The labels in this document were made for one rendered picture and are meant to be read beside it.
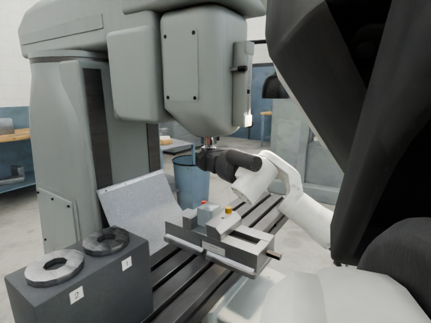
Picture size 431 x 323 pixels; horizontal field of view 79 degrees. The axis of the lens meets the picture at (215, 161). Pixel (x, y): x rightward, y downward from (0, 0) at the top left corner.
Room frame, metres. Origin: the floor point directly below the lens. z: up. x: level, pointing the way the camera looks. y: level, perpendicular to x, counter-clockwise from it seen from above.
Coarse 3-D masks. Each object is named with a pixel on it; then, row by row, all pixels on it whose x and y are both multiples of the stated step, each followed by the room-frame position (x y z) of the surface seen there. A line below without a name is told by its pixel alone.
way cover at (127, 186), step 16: (144, 176) 1.02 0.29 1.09; (160, 176) 1.09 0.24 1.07; (96, 192) 0.85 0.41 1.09; (112, 192) 0.89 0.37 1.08; (128, 192) 0.94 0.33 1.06; (144, 192) 0.99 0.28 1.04; (160, 192) 1.04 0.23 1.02; (112, 208) 0.86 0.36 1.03; (128, 208) 0.90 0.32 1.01; (144, 208) 0.95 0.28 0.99; (160, 208) 1.00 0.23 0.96; (176, 208) 1.04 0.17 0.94; (112, 224) 0.83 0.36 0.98; (128, 224) 0.86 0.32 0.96; (144, 224) 0.90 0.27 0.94; (160, 240) 0.88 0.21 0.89
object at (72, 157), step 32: (32, 64) 0.96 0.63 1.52; (64, 64) 0.89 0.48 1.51; (96, 64) 0.90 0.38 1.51; (32, 96) 0.99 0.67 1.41; (64, 96) 0.89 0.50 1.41; (96, 96) 0.89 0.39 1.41; (32, 128) 1.02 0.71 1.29; (64, 128) 0.88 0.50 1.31; (96, 128) 0.88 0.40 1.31; (128, 128) 0.99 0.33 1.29; (64, 160) 0.89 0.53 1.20; (96, 160) 0.86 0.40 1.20; (128, 160) 0.98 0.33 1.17; (160, 160) 1.12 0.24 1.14; (64, 192) 0.91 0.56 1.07; (64, 224) 0.90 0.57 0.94; (96, 224) 0.85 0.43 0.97
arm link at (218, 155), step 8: (200, 152) 0.72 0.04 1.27; (208, 152) 0.71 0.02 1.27; (216, 152) 0.72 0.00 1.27; (224, 152) 0.66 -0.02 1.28; (200, 160) 0.70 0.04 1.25; (208, 160) 0.69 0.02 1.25; (216, 160) 0.66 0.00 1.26; (224, 160) 0.63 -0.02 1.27; (200, 168) 0.71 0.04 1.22; (208, 168) 0.69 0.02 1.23; (216, 168) 0.65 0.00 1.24; (224, 176) 0.63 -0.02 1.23
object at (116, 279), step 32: (64, 256) 0.42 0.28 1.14; (96, 256) 0.44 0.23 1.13; (128, 256) 0.45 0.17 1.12; (32, 288) 0.35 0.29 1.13; (64, 288) 0.36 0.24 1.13; (96, 288) 0.39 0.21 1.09; (128, 288) 0.45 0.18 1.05; (32, 320) 0.33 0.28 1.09; (64, 320) 0.35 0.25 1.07; (96, 320) 0.39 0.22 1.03; (128, 320) 0.44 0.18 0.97
